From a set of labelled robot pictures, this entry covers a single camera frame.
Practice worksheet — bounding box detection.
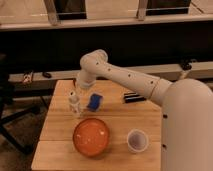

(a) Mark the black office chair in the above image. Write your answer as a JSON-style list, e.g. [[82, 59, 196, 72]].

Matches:
[[0, 53, 52, 155]]

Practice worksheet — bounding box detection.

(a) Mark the small black object on ledge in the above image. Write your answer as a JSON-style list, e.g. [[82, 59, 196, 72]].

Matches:
[[42, 72, 52, 79]]

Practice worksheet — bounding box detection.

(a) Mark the orange bowl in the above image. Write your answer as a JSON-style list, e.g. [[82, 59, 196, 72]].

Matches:
[[73, 118, 110, 157]]

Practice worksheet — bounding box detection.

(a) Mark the clear plastic bottle white cap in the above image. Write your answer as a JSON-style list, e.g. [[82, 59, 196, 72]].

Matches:
[[68, 91, 82, 118]]

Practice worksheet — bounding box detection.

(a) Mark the black rectangular box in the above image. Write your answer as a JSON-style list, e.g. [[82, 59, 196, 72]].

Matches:
[[123, 92, 145, 103]]

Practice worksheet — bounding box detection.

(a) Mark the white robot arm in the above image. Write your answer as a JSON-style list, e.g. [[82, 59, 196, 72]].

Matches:
[[77, 49, 213, 171]]

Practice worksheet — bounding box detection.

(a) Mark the black clamp on ledge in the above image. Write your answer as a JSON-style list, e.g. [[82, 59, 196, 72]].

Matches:
[[180, 59, 197, 71]]

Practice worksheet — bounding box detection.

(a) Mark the red white item on ledge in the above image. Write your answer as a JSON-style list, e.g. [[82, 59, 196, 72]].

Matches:
[[22, 72, 34, 84]]

